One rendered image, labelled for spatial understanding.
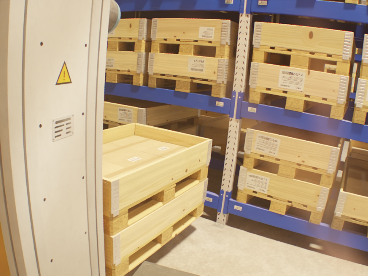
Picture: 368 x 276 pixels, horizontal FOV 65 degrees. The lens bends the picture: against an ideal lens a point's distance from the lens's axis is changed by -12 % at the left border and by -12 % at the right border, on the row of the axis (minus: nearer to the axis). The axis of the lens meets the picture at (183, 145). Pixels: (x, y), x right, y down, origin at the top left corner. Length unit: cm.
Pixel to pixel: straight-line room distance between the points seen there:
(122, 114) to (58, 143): 271
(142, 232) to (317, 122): 155
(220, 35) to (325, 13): 91
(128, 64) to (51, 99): 268
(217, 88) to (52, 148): 224
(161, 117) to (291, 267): 203
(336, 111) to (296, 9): 85
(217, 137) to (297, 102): 189
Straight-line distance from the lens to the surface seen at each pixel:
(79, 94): 78
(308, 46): 262
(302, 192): 277
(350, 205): 276
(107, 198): 175
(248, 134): 278
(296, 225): 290
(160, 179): 209
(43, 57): 67
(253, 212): 296
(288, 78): 263
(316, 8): 266
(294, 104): 263
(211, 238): 290
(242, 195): 295
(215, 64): 283
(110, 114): 356
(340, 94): 257
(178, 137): 279
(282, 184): 279
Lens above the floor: 151
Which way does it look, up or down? 16 degrees down
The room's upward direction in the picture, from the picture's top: 5 degrees clockwise
